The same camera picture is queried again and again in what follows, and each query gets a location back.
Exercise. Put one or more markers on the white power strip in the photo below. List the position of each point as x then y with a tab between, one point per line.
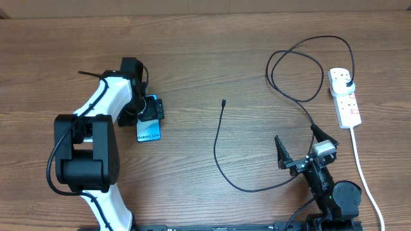
346	107

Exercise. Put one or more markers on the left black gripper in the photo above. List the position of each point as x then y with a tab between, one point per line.
155	110

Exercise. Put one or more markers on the white charger plug adapter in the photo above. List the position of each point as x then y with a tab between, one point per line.
341	88

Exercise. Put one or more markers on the blue Galaxy smartphone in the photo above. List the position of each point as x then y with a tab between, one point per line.
150	130

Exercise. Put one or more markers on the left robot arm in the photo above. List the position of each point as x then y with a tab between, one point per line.
85	159

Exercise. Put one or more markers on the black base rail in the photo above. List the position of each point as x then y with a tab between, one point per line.
221	227

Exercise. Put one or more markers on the cardboard backdrop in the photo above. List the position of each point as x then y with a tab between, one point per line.
32	9

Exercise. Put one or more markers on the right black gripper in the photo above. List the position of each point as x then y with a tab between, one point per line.
297	165

